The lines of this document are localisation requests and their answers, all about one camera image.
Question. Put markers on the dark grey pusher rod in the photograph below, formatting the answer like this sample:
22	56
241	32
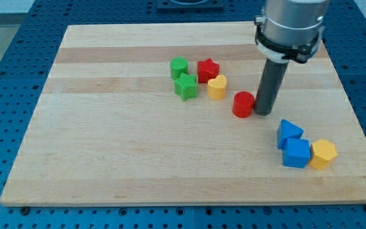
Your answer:
269	86

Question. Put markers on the red cylinder block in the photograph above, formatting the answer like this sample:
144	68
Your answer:
243	104

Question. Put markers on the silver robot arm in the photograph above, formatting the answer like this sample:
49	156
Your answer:
286	30

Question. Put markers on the yellow heart block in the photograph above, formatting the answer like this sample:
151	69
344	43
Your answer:
216	87

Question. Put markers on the blue triangle block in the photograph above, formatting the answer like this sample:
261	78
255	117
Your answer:
287	130

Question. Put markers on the red star block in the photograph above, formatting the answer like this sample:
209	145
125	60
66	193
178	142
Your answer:
207	69

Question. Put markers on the blue cube block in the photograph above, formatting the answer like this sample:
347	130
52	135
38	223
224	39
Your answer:
296	153

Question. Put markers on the green star block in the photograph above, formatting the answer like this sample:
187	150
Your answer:
186	86

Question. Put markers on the yellow hexagon block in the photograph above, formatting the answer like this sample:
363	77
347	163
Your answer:
323	153

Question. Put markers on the green cylinder block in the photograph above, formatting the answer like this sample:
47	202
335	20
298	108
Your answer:
178	65

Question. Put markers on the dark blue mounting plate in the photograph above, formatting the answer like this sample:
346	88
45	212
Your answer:
189	4

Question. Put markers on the wooden board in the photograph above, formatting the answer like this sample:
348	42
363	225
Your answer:
109	130

